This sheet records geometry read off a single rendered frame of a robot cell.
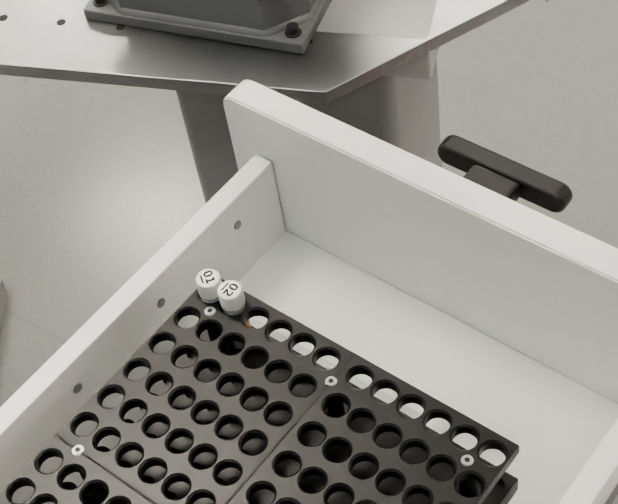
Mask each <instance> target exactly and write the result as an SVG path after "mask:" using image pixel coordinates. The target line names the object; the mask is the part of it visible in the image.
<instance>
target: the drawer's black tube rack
mask: <svg viewBox="0 0 618 504"><path fill-rule="evenodd" d="M215 312H216V309H215V308H214V307H212V306H210V307H207V308H206V309H205V308H204V307H202V306H200V305H199V304H197V303H195V302H193V301H192V300H190V299H188V298H187V299H186V301H185V302H184V303H183V304H182V305H181V306H180V307H179V308H178V309H177V310H176V311H175V312H174V313H173V314H172V315H171V316H170V317H169V318H168V319H167V320H166V321H165V322H164V323H163V324H162V325H161V326H160V327H159V328H158V329H157V330H156V331H155V333H154V334H153V335H152V336H151V337H150V338H149V339H148V340H147V341H146V342H145V343H144V344H143V345H142V346H141V347H140V348H139V349H138V350H137V351H136V352H135V353H134V354H133V355H132V356H131V357H130V358H129V359H128V360H127V361H126V362H125V363H124V365H123V366H122V367H121V368H120V369H119V370H118V371H117V372H116V373H115V374H114V375H113V376H112V377H111V378H110V379H109V380H108V381H107V382H106V383H105V384H104V385H103V386H102V387H101V388H100V389H99V390H98V391H97V392H96V393H95V394H94V395H93V397H92V398H91V399H90V400H89V401H88V402H87V403H86V404H85V405H84V406H83V407H82V408H81V409H80V410H79V411H78V412H77V413H76V414H75V415H74V416H73V417H72V418H71V419H70V420H69V421H68V422H67V423H66V424H65V425H64V426H63V427H62V429H61V430H60V431H59V432H58V433H57V434H55V436H54V437H53V438H52V439H51V440H50V441H49V442H48V443H47V444H46V445H45V446H44V447H43V448H42V449H41V450H40V451H39V452H38V453H37V454H36V455H35V456H34V457H33V458H32V459H31V461H30V462H29V463H28V464H27V465H26V466H25V467H24V468H23V469H22V470H21V471H20V472H19V473H18V474H17V475H16V476H15V477H14V478H13V479H12V480H11V481H10V482H9V483H8V484H7V485H6V486H5V487H4V488H3V489H2V490H1V491H0V504H17V503H13V502H12V496H13V494H14V492H15V491H16V490H17V489H19V488H21V487H23V486H31V487H33V488H34V493H33V495H32V497H31V498H30V499H29V500H28V501H26V502H24V503H20V504H508V503H509V501H510V500H511V499H512V497H513V496H514V494H515V493H516V492H517V490H518V478H516V477H514V476H512V475H511V474H509V473H507V472H505V473H504V474H503V475H502V477H501V478H500V479H499V481H498V482H497V484H496V477H495V476H493V475H492V474H490V473H488V472H486V471H485V470H483V469H481V468H479V467H478V466H476V465H474V464H473V462H474V459H473V457H472V456H471V455H464V456H462V457H460V456H459V455H457V454H455V453H454V452H452V451H450V450H448V449H447V448H445V447H443V446H442V445H440V444H438V443H436V442H435V441H433V440H431V439H429V438H428V437H426V436H424V435H423V434H421V433H419V432H417V431H416V430H414V429H412V428H411V427H409V426H407V425H405V424H404V423H402V422H400V421H398V420H397V419H395V418H393V417H392V416H390V415H388V414H386V413H385V412H383V411H381V410H379V409H378V408H376V407H374V406H373V405H371V404H369V403H367V402H366V401H364V400H362V399H361V398H359V397H357V396H355V395H354V394H352V393H350V392H348V391H347V390H345V389H343V388H342V387H340V386H338V385H336V383H337V379H336V377H337V376H338V375H339V373H340V372H341V371H342V370H343V369H344V368H345V366H346V365H347V364H348V363H349V362H350V361H351V359H352V358H353V357H354V356H355V355H356V353H353V354H352V355H351V357H350V358H349V359H348V360H347V361H346V363H345V364H344V365H343V366H342V367H341V368H340V370H339V371H338V372H337V373H336V374H335V375H334V377H333V376H330V377H327V378H324V377H323V376H321V375H319V374H317V373H316V372H314V371H312V370H311V369H309V368H307V367H305V366H304V365H302V364H300V363H299V362H297V361H295V360H293V359H292V358H290V357H288V356H286V355H285V354H283V353H281V352H280V351H278V350H276V349H274V348H273V347H271V346H269V345H267V344H266V343H264V342H262V341H261V340H259V339H257V338H255V337H254V336H252V335H250V334H249V333H247V332H245V331H243V330H242V329H240V328H238V327H236V326H235V325H233V324H231V323H230V322H228V321H226V320H224V319H223V318H221V317H219V316H218V315H216V314H215ZM188 315H194V316H197V317H198V318H199V320H198V322H197V324H196V325H194V326H193V327H190V328H181V327H179V326H178V322H179V321H180V320H181V319H182V318H183V317H185V316H188ZM166 340H168V341H172V342H173V343H175V345H174V347H173V349H172V350H171V351H169V352H168V353H165V354H157V353H155V352H154V351H153V349H154V347H155V346H156V345H157V344H158V343H159V342H161V341H166ZM233 341H238V342H241V343H242V344H244V347H243V349H237V348H235V346H234V343H233ZM140 366H143V367H147V368H149V369H150V370H149V373H148V375H147V376H146V377H145V378H144V379H142V380H138V381H133V380H130V379H129V378H128V375H129V373H130V372H131V371H132V370H133V369H134V368H136V367H140ZM113 393H119V394H122V395H123V396H124V398H123V401H122V402H121V403H120V404H119V405H118V406H116V407H114V408H106V407H103V406H102V402H103V400H104V399H105V398H106V397H107V396H108V395H110V394H113ZM85 421H95V422H96V423H97V427H96V429H95V431H94V432H93V433H91V434H90V435H88V436H78V435H76V434H75V432H76V429H77V427H78V426H79V425H80V424H81V423H82V422H85ZM50 457H59V458H61V459H62V464H61V466H60V468H59V469H58V470H56V471H55V472H53V473H48V474H46V473H42V472H41V471H40V467H41V465H42V463H43V462H44V461H45V460H46V459H48V458H50Z"/></svg>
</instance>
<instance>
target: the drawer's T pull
mask: <svg viewBox="0 0 618 504"><path fill-rule="evenodd" d="M437 152H438V155H439V157H440V159H441V160H442V161H443V162H444V163H446V164H448V165H450V166H452V167H454V168H457V169H459V170H461V171H463V172H465V173H466V174H465V175H464V176H463V178H465V179H467V180H470V181H472V182H474V183H476V184H478V185H480V186H483V187H485V188H487V189H489V190H491V191H494V192H496V193H498V194H500V195H502V196H504V197H507V198H509V199H511V200H513V201H515V202H516V201H517V200H518V198H519V197H520V198H522V199H524V200H527V201H529V202H531V203H533V204H535V205H538V206H540V207H542V208H544V209H546V210H549V211H551V212H555V213H560V212H561V211H563V210H564V209H565V208H566V207H567V206H568V204H569V203H570V202H571V200H572V198H573V194H572V191H571V189H570V187H569V186H568V185H566V184H565V183H563V182H561V181H559V180H557V179H554V178H552V177H550V176H548V175H545V174H543V173H541V172H538V171H536V170H534V169H532V168H529V167H527V166H525V165H523V164H520V163H518V162H516V161H514V160H511V159H509V158H507V157H505V156H502V155H500V154H498V153H496V152H493V151H491V150H489V149H486V148H484V147H482V146H480V145H477V144H475V143H473V142H471V141H468V140H466V139H464V138H462V137H459V136H457V135H449V136H448V137H446V138H445V139H444V140H443V141H442V143H441V144H440V145H439V147H438V149H437Z"/></svg>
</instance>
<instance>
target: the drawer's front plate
mask: <svg viewBox="0 0 618 504"><path fill-rule="evenodd" d="M223 105H224V110H225V114H226V118H227V123H228V127H229V132H230V136H231V140H232V145H233V149H234V154H235V158H236V162H237V167H238V171H239V170H240V169H241V168H242V167H243V166H244V165H245V164H246V163H247V162H248V161H249V160H250V159H251V158H252V157H253V156H255V155H256V154H257V155H259V156H262V157H264V158H266V159H268V160H270V161H271V162H272V164H273V169H274V174H275V179H276V184H277V190H278V195H279V200H280V205H281V210H282V215H283V220H284V226H285V231H288V232H290V233H292V234H294V235H296V236H298V237H300V238H302V239H303V240H305V241H307V242H309V243H311V244H313V245H315V246H317V247H319V248H321V249H323V250H325V251H326V252H328V253H330V254H332V255H334V256H336V257H338V258H340V259H342V260H344V261H346V262H348V263H349V264H351V265H353V266H355V267H357V268H359V269H361V270H363V271H365V272H367V273H369V274H371V275H372V276H374V277H376V278H378V279H380V280H382V281H384V282H386V283H388V284H390V285H392V286H394V287H395V288H397V289H399V290H401V291H403V292H405V293H407V294H409V295H411V296H413V297H415V298H417V299H418V300H420V301H422V302H424V303H426V304H428V305H430V306H432V307H434V308H436V309H438V310H439V311H441V312H443V313H445V314H447V315H449V316H451V317H453V318H455V319H457V320H459V321H461V322H462V323H464V324H466V325H468V326H470V327H472V328H474V329H476V330H478V331H480V332H482V333H484V334H485V335H487V336H489V337H491V338H493V339H495V340H497V341H499V342H501V343H503V344H505V345H507V346H508V347H510V348H512V349H514V350H516V351H518V352H520V353H522V354H524V355H526V356H528V357H530V358H531V359H533V360H535V361H537V362H539V363H541V364H543V365H545V366H547V367H549V368H551V369H553V370H554V371H556V372H558V373H560V374H562V375H564V376H566V377H568V378H570V379H572V380H574V381H576V382H577V383H579V384H581V385H583V386H585V387H587V388H589V389H591V390H593V391H595V392H597V393H599V394H600V395H602V396H604V397H606V398H608V399H610V400H612V401H614V402H616V403H618V248H615V247H613V246H611V245H609V244H607V243H605V242H602V241H600V240H598V239H596V238H594V237H592V236H589V235H587V234H585V233H583V232H581V231H578V230H576V229H574V228H572V227H570V226H568V225H565V224H563V223H561V222H559V221H557V220H554V219H552V218H550V217H548V216H546V215H544V214H541V213H539V212H537V211H535V210H533V209H531V208H528V207H526V206H524V205H522V204H520V203H517V202H515V201H513V200H511V199H509V198H507V197H504V196H502V195H500V194H498V193H496V192H494V191H491V190H489V189H487V188H485V187H483V186H480V185H478V184H476V183H474V182H472V181H470V180H467V179H465V178H463V177H461V176H459V175H457V174H454V173H452V172H450V171H448V170H446V169H443V168H441V167H439V166H437V165H435V164H433V163H430V162H428V161H426V160H424V159H422V158H419V157H417V156H415V155H413V154H411V153H409V152H406V151H404V150H402V149H400V148H398V147H396V146H393V145H391V144H389V143H387V142H385V141H382V140H380V139H378V138H376V137H374V136H372V135H369V134H367V133H365V132H363V131H361V130H359V129H356V128H354V127H352V126H350V125H348V124H345V123H343V122H341V121H339V120H337V119H335V118H332V117H330V116H328V115H326V114H324V113H322V112H319V111H317V110H315V109H313V108H311V107H308V106H306V105H304V104H302V103H300V102H298V101H295V100H293V99H291V98H289V97H287V96H285V95H282V94H280V93H278V92H276V91H274V90H271V89H269V88H267V87H265V86H263V85H261V84H258V83H256V82H254V81H252V80H247V79H246V80H243V81H242V82H241V83H240V84H239V85H237V86H236V87H235V88H234V89H233V90H232V91H231V92H230V93H229V94H228V95H227V96H226V97H225V98H224V100H223Z"/></svg>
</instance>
